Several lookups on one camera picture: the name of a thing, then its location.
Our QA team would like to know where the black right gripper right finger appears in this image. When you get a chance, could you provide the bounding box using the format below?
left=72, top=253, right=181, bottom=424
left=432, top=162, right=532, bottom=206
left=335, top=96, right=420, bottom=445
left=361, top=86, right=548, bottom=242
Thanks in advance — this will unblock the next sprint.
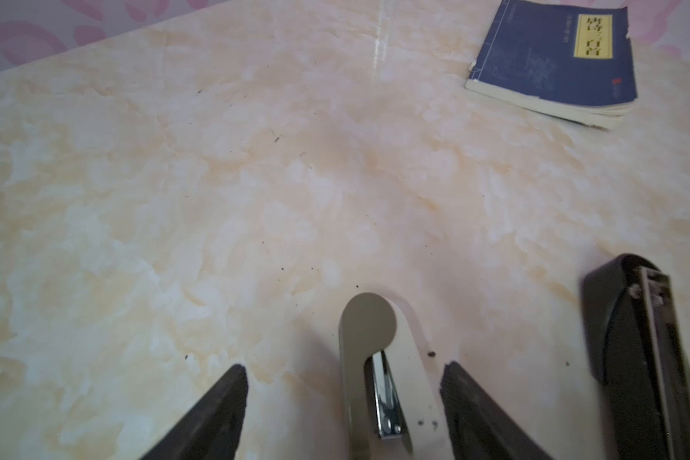
left=440, top=361, right=549, bottom=460

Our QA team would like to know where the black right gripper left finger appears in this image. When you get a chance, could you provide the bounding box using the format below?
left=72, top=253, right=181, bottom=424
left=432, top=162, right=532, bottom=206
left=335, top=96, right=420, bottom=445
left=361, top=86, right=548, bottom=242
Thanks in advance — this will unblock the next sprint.
left=143, top=364, right=248, bottom=460

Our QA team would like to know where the blue book yellow label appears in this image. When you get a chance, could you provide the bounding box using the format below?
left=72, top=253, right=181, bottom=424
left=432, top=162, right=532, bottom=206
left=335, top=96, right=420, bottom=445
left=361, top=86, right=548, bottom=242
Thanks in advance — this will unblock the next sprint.
left=465, top=1, right=637, bottom=130

